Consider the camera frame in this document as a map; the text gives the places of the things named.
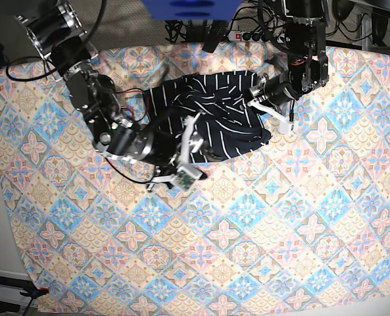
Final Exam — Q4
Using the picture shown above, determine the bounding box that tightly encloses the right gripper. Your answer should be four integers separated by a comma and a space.
105, 126, 224, 166

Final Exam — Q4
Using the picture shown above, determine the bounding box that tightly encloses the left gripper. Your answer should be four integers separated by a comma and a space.
249, 74, 302, 107

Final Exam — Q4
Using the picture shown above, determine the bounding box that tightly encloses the navy white striped T-shirt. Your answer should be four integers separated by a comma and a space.
144, 70, 272, 160

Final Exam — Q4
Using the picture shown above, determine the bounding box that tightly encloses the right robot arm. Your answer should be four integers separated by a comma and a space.
15, 1, 222, 166

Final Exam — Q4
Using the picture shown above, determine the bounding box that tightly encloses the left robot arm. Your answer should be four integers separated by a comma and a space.
249, 1, 329, 107

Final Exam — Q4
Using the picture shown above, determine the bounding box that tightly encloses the white labelled power strip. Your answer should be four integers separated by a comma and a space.
227, 30, 270, 43

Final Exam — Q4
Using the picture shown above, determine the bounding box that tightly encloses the black remote control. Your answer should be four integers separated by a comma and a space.
202, 20, 229, 53

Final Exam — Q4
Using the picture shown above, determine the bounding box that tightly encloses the patterned pastel tablecloth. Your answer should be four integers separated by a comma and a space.
0, 48, 390, 315

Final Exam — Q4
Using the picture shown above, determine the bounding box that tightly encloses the blue box overhead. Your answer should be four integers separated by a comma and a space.
142, 0, 241, 20

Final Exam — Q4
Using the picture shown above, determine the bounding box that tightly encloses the orange black clamp lower left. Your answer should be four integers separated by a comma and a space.
20, 286, 49, 307

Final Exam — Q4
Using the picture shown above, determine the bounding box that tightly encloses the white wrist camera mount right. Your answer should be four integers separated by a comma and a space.
146, 112, 204, 192

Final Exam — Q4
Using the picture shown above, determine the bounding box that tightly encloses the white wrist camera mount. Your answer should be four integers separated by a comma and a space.
146, 112, 204, 192
247, 99, 299, 135

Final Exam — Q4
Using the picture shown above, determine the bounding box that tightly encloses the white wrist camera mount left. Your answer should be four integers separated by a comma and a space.
247, 99, 299, 135

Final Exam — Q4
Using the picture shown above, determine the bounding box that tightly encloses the tangle of black cables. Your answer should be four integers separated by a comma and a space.
164, 0, 314, 44

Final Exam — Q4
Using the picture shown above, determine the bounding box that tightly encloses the white rail lower left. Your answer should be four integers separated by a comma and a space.
0, 270, 34, 306

